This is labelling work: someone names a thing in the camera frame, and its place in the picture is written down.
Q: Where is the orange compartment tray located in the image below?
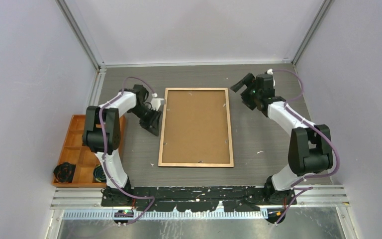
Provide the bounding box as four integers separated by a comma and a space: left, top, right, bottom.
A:
52, 114, 126, 189

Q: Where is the black yellow-green coiled bundle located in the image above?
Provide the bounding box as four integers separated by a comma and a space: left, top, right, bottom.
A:
93, 165, 106, 183

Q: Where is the brown backing board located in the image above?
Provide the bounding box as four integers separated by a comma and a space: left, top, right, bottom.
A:
162, 90, 230, 164

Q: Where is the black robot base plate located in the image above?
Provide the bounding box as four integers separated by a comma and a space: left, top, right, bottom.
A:
101, 186, 294, 213

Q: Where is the black orange coiled bundle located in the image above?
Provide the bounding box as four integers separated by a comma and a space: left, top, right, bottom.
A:
53, 162, 76, 184

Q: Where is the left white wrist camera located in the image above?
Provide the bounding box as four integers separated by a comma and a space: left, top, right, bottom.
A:
150, 93, 166, 111

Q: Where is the purple cable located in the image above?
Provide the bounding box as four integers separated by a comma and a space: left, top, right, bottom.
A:
98, 77, 159, 226
267, 68, 341, 226

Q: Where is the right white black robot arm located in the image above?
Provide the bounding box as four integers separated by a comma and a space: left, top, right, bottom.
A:
230, 71, 334, 205

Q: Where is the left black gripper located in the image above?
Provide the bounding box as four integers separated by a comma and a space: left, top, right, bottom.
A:
130, 105, 162, 136

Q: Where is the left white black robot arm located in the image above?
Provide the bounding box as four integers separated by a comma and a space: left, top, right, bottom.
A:
82, 84, 165, 206

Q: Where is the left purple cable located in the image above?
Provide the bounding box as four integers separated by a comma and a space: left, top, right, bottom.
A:
98, 77, 159, 226

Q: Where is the black wooden picture frame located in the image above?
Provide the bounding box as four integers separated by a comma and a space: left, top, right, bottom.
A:
158, 87, 234, 168

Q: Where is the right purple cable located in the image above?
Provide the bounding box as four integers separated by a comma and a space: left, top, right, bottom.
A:
267, 68, 341, 226

